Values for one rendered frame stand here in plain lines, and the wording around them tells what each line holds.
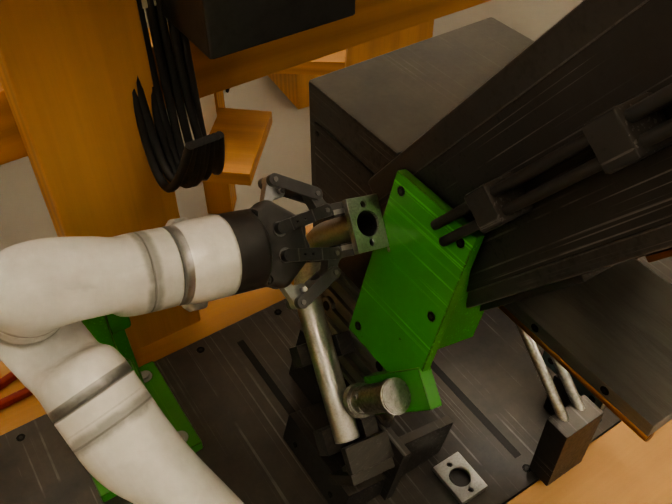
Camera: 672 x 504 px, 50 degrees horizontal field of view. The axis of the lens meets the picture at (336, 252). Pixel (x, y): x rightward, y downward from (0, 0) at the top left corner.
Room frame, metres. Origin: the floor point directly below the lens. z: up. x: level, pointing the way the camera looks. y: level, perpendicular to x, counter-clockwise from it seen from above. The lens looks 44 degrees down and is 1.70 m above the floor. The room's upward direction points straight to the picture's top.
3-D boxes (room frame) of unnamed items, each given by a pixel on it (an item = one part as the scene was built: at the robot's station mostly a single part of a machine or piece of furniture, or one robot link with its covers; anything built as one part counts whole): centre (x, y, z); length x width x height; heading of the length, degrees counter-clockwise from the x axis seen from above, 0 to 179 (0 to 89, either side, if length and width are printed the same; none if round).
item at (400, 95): (0.78, -0.14, 1.07); 0.30 x 0.18 x 0.34; 124
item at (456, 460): (0.43, -0.15, 0.90); 0.06 x 0.04 x 0.01; 33
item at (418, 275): (0.51, -0.10, 1.17); 0.13 x 0.12 x 0.20; 124
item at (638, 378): (0.57, -0.25, 1.11); 0.39 x 0.16 x 0.03; 34
